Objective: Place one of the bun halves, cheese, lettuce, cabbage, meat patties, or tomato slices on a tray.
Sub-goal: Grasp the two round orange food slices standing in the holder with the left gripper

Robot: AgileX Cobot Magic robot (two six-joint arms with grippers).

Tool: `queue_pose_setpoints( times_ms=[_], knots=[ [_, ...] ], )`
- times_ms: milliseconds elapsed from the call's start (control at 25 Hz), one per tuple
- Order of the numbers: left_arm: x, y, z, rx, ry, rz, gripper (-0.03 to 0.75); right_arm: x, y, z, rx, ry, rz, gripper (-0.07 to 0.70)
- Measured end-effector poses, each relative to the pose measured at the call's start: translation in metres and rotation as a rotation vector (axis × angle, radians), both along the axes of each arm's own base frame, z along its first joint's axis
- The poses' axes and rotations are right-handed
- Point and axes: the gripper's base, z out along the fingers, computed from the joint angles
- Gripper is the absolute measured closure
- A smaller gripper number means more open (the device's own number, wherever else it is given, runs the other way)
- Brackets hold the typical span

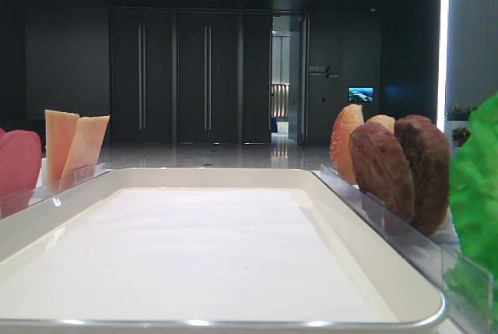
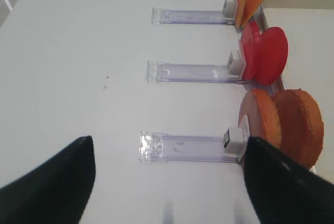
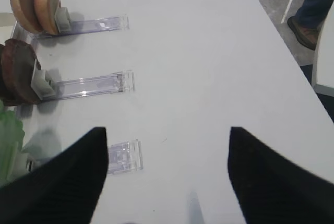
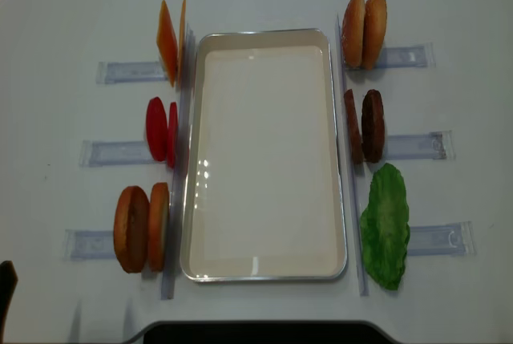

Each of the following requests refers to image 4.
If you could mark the clear holder middle right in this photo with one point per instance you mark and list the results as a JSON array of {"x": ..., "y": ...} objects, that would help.
[{"x": 429, "y": 146}]

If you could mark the green lettuce leaf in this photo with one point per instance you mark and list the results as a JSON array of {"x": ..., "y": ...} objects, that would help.
[{"x": 384, "y": 228}]

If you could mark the long clear rail right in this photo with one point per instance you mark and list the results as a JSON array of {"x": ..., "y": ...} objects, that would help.
[{"x": 361, "y": 273}]

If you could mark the top-right left bun half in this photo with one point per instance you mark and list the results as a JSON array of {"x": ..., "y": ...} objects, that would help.
[{"x": 352, "y": 32}]

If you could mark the bun slice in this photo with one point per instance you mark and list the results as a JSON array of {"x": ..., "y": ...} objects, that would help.
[
  {"x": 130, "y": 229},
  {"x": 157, "y": 226}
]

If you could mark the orange cheese slice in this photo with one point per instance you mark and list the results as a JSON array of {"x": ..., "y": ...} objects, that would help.
[
  {"x": 181, "y": 42},
  {"x": 167, "y": 44}
]

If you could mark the left red tomato slice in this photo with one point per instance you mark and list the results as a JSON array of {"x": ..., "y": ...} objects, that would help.
[{"x": 156, "y": 129}]

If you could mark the clear holder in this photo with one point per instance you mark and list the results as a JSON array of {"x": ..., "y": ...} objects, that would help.
[
  {"x": 118, "y": 153},
  {"x": 429, "y": 146},
  {"x": 420, "y": 55},
  {"x": 83, "y": 245},
  {"x": 132, "y": 72},
  {"x": 456, "y": 239}
]

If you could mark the right dark meat patty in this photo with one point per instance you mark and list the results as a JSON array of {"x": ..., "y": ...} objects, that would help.
[{"x": 373, "y": 126}]

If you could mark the left brown meat patty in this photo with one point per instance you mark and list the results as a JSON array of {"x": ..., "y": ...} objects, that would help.
[{"x": 353, "y": 128}]

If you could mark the right red tomato slice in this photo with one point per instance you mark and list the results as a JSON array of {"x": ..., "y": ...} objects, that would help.
[{"x": 172, "y": 135}]

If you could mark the red tomato slice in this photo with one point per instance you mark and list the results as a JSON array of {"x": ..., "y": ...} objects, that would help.
[
  {"x": 172, "y": 135},
  {"x": 156, "y": 129}
]

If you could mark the clear holder top right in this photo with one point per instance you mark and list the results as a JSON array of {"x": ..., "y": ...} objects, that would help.
[{"x": 420, "y": 55}]

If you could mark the clear holder top left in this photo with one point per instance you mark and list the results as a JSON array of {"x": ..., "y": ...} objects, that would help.
[{"x": 132, "y": 72}]

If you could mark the clear holder bottom right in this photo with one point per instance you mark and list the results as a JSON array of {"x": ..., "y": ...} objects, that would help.
[{"x": 456, "y": 239}]

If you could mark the right orange cheese slice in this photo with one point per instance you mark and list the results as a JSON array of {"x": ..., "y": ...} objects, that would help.
[{"x": 181, "y": 42}]

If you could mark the black robot base front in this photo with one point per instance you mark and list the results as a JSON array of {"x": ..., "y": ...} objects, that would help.
[{"x": 265, "y": 332}]

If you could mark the white metal tray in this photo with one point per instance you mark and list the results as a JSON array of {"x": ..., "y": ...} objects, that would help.
[{"x": 262, "y": 196}]

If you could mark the clear holder bottom left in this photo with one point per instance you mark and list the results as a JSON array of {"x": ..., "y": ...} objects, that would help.
[{"x": 83, "y": 245}]

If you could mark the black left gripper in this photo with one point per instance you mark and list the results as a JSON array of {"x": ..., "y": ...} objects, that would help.
[{"x": 9, "y": 280}]

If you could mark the top-right bun half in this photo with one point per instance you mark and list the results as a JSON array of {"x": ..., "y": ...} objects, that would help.
[
  {"x": 352, "y": 32},
  {"x": 374, "y": 32}
]

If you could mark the long clear rail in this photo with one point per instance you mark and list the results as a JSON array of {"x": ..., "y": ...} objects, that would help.
[
  {"x": 180, "y": 171},
  {"x": 361, "y": 273}
]

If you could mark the left orange cheese slice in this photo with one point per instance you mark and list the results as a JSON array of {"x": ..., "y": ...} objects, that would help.
[{"x": 167, "y": 44}]

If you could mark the top-right right bun half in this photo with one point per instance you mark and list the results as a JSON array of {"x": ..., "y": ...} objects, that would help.
[{"x": 374, "y": 32}]

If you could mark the long clear rail left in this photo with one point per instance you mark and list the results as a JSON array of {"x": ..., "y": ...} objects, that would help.
[{"x": 180, "y": 171}]

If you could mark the clear holder middle left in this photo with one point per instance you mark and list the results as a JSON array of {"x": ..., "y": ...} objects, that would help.
[{"x": 118, "y": 153}]

